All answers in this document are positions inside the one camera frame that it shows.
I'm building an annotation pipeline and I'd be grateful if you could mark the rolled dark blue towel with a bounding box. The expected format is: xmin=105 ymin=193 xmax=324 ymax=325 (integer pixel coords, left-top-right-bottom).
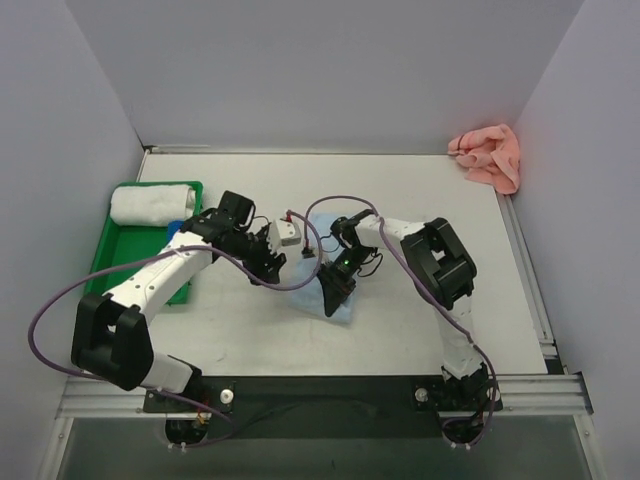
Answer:
xmin=166 ymin=220 xmax=183 ymax=241

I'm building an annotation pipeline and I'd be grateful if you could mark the aluminium front rail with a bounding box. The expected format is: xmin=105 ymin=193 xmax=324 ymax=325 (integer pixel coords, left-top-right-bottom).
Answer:
xmin=56 ymin=375 xmax=593 ymax=419

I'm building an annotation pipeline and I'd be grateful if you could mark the rolled white towel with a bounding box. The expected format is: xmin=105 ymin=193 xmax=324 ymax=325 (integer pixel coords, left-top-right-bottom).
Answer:
xmin=109 ymin=184 xmax=196 ymax=227

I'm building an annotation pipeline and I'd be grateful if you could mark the pink towel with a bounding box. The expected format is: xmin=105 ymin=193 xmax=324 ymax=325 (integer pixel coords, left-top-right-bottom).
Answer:
xmin=447 ymin=123 xmax=521 ymax=195

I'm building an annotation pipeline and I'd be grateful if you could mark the light blue towel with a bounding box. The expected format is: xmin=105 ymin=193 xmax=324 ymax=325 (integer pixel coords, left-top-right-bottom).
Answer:
xmin=289 ymin=213 xmax=356 ymax=325

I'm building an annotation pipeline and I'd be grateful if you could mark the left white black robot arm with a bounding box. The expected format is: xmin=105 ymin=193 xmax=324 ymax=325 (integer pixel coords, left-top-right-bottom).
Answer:
xmin=71 ymin=191 xmax=298 ymax=412

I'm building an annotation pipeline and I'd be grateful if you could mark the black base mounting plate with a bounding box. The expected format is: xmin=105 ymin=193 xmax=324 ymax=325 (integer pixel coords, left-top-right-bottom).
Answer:
xmin=142 ymin=375 xmax=503 ymax=446

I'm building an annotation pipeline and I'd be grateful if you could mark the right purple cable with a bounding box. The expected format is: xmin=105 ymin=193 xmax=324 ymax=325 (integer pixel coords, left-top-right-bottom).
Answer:
xmin=302 ymin=195 xmax=500 ymax=446

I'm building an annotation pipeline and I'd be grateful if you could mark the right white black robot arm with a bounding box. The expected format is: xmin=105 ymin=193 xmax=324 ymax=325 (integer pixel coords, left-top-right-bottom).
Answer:
xmin=317 ymin=210 xmax=492 ymax=410

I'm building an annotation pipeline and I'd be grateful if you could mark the green plastic tray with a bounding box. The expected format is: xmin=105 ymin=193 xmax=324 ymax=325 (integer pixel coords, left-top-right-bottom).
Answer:
xmin=83 ymin=180 xmax=204 ymax=305

